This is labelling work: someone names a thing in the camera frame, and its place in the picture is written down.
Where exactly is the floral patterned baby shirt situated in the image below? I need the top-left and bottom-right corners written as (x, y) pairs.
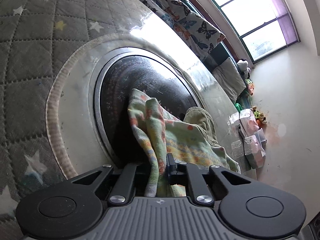
top-left (127, 89), bottom-right (241, 197)

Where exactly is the tissue pack on table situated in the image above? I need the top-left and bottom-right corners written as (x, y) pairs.
top-left (231, 135), bottom-right (266, 172)

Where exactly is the clear plastic storage box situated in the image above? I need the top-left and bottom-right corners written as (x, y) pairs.
top-left (254, 128), bottom-right (267, 147)

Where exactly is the small plush toys pile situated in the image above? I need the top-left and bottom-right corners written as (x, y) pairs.
top-left (251, 106), bottom-right (267, 128)

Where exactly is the grey plain cushion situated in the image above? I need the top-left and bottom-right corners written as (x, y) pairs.
top-left (212, 57), bottom-right (246, 103)

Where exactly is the white plush toy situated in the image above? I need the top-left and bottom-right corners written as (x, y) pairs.
top-left (236, 59), bottom-right (251, 79)

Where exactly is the butterfly print cushion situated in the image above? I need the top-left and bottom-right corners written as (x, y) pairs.
top-left (140, 0), bottom-right (225, 62)

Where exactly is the quilted star table cover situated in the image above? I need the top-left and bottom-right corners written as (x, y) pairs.
top-left (0, 0), bottom-right (258, 240)

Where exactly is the window with green frame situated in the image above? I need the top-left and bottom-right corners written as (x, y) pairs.
top-left (196, 0), bottom-right (299, 63)

